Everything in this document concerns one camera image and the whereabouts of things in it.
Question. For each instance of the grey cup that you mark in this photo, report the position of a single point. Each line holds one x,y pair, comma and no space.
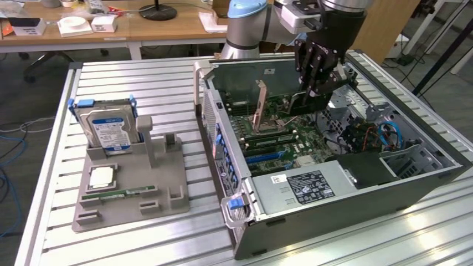
49,3

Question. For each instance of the grey parts rack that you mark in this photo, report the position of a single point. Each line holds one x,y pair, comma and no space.
133,199

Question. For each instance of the hard disk with blue rails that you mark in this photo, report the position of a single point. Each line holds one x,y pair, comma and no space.
107,130

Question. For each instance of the black stand pole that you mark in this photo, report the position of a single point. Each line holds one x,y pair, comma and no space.
443,58

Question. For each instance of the wooden cabinet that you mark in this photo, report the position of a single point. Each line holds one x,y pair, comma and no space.
388,27

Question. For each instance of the metal disk bay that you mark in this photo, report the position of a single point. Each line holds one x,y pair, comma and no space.
340,110

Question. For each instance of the white box black lid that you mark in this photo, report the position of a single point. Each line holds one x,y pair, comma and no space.
29,29

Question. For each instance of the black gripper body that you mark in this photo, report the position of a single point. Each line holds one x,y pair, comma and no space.
340,33

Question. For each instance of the grey power supply unit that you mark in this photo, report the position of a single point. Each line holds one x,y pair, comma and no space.
273,194

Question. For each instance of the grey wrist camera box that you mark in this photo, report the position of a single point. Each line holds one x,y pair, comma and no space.
296,19

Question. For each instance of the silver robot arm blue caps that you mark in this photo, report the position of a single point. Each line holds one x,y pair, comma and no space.
244,27

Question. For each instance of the blue expansion slot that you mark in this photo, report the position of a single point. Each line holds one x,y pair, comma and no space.
265,157

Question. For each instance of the green RAM stick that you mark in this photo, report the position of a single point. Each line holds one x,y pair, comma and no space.
117,192

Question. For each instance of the cardboard box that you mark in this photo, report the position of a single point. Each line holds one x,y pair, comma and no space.
221,8

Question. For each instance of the wooden desk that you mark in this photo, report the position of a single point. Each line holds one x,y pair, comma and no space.
165,27

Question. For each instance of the green motherboard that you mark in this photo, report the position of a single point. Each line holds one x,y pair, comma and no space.
307,138

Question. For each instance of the metal drive cage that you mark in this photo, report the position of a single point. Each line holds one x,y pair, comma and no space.
413,163

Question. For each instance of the CPU socket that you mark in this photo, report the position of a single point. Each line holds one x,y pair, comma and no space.
271,124

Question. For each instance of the open black PC case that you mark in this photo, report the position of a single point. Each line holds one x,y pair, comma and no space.
332,221

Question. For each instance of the metal socket cover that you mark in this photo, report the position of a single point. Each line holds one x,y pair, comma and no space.
281,112

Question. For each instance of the clear plastic bag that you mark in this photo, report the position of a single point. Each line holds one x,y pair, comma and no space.
97,7

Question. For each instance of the silver CPU chip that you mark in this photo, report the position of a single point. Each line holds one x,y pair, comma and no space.
101,177

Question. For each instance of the silver finned heatsink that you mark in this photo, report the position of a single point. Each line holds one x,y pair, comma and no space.
304,161

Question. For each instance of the black lamp base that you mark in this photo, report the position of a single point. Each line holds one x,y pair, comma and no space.
157,14

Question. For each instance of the white paper stack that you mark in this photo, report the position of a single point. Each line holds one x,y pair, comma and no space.
212,23

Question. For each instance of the black chair base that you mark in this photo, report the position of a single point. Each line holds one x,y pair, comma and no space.
36,66

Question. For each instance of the graphics card with metal bracket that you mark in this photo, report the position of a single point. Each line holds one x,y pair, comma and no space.
261,105

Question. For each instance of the black floor box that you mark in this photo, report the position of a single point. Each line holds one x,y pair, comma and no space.
407,60

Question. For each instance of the small white box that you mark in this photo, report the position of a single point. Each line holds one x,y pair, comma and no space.
104,25

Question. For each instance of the blue case latch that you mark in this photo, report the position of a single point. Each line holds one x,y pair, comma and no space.
236,205

